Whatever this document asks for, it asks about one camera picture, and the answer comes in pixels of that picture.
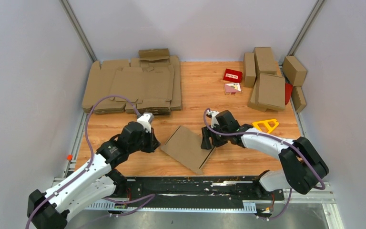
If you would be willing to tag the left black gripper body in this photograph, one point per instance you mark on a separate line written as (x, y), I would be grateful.
(144, 144)

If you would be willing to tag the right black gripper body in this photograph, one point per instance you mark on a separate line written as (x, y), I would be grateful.
(218, 140)

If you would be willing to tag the brown cardboard box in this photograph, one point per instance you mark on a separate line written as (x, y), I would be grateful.
(185, 146)

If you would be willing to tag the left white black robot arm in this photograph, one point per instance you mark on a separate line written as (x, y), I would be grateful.
(75, 180)

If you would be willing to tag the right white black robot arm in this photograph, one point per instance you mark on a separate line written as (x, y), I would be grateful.
(303, 169)

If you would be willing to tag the red card box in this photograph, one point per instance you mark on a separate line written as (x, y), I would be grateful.
(233, 76)

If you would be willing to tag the front flat cardboard box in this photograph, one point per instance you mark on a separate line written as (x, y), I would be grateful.
(268, 93)

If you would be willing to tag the upright narrow cardboard box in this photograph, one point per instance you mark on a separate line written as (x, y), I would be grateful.
(249, 72)

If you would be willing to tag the rear leaning cardboard box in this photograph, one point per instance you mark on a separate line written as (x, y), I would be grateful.
(264, 61)

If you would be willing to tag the low right cardboard box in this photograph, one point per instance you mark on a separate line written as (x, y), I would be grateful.
(298, 99)

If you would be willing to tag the far right cardboard box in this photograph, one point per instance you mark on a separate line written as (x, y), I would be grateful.
(294, 71)

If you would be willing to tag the pink tangram puzzle card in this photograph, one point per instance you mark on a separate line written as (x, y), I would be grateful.
(232, 88)

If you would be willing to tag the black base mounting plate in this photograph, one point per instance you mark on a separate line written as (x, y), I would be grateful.
(198, 192)

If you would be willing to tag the stack of flat cardboard sheets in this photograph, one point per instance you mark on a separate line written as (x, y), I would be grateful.
(151, 86)

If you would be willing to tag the red object behind boxes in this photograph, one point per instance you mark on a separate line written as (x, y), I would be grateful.
(288, 92)

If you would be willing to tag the small folded cardboard pieces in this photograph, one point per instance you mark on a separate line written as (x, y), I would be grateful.
(153, 56)

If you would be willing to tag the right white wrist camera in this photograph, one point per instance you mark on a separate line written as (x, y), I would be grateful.
(212, 115)

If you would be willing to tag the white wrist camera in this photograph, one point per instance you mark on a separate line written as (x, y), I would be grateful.
(212, 115)
(146, 121)

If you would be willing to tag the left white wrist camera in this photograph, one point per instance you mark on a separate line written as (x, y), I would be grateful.
(146, 121)

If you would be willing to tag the yellow plastic triangle frame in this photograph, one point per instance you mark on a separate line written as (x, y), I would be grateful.
(267, 126)

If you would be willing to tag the aluminium frame rail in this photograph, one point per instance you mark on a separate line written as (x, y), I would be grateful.
(293, 200)

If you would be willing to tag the left corner aluminium post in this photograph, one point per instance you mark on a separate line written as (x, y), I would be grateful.
(78, 28)

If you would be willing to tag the corner aluminium post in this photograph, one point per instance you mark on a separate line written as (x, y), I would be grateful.
(306, 26)
(78, 28)

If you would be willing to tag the right corner aluminium post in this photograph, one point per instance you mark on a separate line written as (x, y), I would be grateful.
(306, 26)

